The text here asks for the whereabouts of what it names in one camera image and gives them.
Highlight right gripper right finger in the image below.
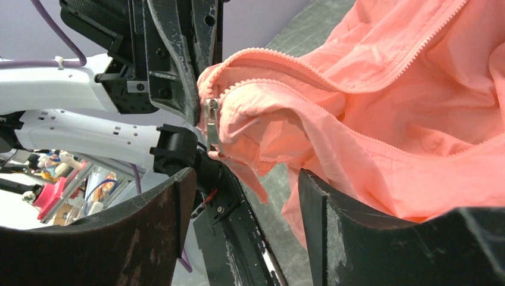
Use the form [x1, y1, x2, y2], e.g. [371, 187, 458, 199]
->
[298, 170, 504, 285]

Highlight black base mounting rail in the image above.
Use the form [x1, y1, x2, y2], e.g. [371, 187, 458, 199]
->
[193, 166, 287, 285]

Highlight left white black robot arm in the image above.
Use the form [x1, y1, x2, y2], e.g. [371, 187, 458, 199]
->
[1, 1, 223, 188]

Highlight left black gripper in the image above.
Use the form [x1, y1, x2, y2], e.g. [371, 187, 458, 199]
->
[60, 0, 224, 125]

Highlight cluttered background shelf items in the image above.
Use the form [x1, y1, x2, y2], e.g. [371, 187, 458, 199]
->
[1, 150, 134, 229]

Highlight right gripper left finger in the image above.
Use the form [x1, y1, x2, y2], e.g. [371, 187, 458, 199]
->
[1, 168, 197, 285]

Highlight pink zip-up jacket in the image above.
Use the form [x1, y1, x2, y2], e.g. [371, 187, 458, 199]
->
[198, 1, 504, 244]

